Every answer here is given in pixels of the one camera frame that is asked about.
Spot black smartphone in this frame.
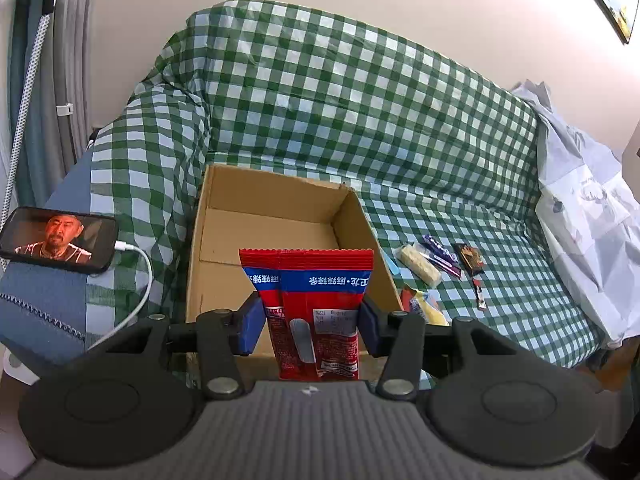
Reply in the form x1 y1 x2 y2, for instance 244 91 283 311
1 207 119 274

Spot blue pillow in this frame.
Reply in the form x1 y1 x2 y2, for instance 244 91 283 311
0 148 97 366

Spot white crumpled sheet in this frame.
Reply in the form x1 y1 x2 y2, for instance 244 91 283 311
512 80 639 349

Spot white charging cable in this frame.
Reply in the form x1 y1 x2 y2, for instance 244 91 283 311
86 239 153 352

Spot yellow wafer bar wrapper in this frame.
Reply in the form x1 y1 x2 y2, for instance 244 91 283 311
408 292 449 327

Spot red Nescafe coffee stick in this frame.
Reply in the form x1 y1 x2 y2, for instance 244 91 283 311
472 278 487 310

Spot braided steamer hose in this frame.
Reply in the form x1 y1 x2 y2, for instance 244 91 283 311
0 12 52 231

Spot small red snack packet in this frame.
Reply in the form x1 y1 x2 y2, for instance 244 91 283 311
400 285 416 312

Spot grey curtain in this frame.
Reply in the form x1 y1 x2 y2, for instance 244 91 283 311
8 0 93 206

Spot large red snack packet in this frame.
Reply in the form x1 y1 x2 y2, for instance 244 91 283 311
239 248 374 382

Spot dark brown snack packet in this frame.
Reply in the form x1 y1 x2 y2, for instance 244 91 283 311
454 243 486 276

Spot green checkered sofa cover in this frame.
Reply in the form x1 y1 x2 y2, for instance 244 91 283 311
86 0 603 367

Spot purple pink candy bar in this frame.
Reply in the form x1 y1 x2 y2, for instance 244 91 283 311
426 252 462 280

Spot light blue stick packet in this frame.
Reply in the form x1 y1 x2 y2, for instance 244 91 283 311
382 252 400 276

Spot purple chocolate bar wrapper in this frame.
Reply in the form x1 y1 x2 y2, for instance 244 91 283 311
422 235 459 266

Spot clear pack beige crackers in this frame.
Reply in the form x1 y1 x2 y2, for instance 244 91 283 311
393 244 442 288

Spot brown cardboard box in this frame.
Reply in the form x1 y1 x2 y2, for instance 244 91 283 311
186 165 400 380

